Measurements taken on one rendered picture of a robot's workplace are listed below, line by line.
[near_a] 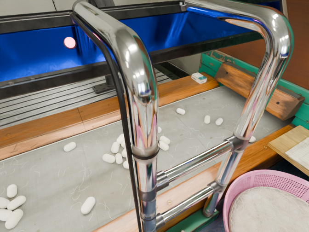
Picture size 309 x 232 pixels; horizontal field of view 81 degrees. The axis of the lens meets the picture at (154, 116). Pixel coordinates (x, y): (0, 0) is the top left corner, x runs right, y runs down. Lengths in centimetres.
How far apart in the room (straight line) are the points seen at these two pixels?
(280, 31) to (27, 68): 25
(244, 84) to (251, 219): 43
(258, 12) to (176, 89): 56
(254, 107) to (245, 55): 54
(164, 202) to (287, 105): 45
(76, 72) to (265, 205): 47
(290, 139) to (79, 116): 64
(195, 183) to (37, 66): 38
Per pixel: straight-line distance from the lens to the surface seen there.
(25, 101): 104
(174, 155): 52
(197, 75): 82
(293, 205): 55
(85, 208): 45
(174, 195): 43
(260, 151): 58
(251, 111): 24
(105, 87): 95
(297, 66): 69
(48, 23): 25
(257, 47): 74
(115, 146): 53
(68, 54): 24
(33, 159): 61
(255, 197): 52
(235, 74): 74
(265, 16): 22
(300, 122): 72
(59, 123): 65
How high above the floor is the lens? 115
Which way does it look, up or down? 40 degrees down
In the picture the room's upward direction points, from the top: straight up
